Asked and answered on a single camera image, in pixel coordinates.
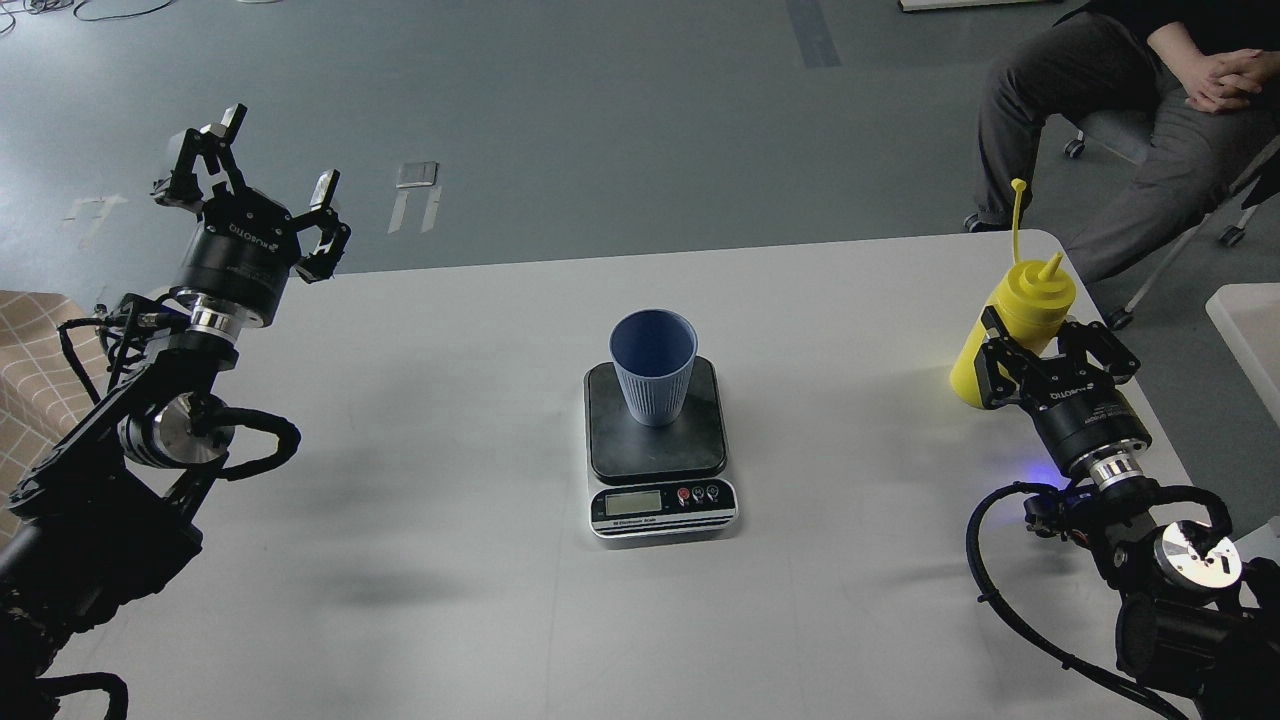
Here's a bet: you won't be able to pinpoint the black floor cables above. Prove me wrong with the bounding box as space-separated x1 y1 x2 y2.
0 0 175 36

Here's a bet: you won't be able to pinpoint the office chair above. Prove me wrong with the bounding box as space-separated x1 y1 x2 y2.
1062 105 1280 332

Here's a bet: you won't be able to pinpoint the beige checked cloth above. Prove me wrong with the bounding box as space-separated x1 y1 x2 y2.
1 290 93 503

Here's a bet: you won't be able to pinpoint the white table at right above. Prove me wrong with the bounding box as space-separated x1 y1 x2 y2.
1204 282 1279 421

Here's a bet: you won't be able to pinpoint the blue ribbed cup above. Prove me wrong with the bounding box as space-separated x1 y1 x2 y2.
608 309 699 427

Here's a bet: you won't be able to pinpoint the digital kitchen scale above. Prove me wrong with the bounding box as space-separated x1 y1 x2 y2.
584 356 741 544

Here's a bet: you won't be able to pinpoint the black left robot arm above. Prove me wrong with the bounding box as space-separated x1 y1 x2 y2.
1 104 351 719

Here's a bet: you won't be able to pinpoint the seated person in grey trousers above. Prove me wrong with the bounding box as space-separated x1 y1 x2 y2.
969 1 1279 284

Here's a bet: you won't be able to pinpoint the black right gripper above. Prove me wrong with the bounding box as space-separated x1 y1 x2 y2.
973 305 1152 479

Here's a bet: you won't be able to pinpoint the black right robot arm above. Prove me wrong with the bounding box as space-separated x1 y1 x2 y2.
965 307 1279 719

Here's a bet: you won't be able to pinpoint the grey floor plate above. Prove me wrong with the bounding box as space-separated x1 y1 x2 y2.
396 161 440 190

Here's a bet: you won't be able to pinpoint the yellow squeeze bottle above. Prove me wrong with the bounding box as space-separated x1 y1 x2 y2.
948 177 1076 407

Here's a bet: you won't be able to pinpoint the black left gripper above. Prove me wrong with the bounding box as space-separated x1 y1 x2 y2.
152 102 351 328

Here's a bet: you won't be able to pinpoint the person's clasped hands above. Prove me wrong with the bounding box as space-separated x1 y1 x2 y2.
1179 49 1279 114

